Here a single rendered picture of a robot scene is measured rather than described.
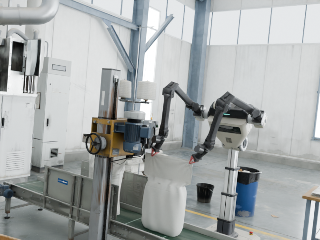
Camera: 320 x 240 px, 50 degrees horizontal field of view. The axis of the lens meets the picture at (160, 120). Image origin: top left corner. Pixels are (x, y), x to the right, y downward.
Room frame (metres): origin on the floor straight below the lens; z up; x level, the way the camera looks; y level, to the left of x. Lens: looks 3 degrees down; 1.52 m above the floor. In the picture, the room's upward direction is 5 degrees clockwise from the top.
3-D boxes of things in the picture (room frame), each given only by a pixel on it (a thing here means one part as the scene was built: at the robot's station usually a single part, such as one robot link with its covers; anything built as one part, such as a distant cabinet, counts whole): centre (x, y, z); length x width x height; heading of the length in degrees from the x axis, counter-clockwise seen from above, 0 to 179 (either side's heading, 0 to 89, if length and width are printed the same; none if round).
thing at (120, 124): (2.86, 0.30, 1.27); 0.12 x 0.09 x 0.09; 146
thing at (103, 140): (2.84, 0.48, 1.14); 0.11 x 0.06 x 0.11; 56
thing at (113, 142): (3.00, 0.40, 1.18); 0.34 x 0.25 x 0.31; 146
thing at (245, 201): (4.99, -1.30, 0.32); 0.51 x 0.48 x 0.65; 146
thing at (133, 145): (2.84, 0.21, 1.21); 0.15 x 0.15 x 0.25
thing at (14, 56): (4.64, 2.14, 1.82); 0.51 x 0.27 x 0.71; 56
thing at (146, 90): (2.97, 0.14, 1.61); 0.17 x 0.17 x 0.17
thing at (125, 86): (3.12, 0.35, 1.61); 0.15 x 0.14 x 0.17; 56
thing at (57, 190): (3.34, 0.75, 0.54); 1.05 x 0.02 x 0.41; 56
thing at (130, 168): (6.09, 0.41, 0.32); 0.66 x 0.43 x 0.15; 148
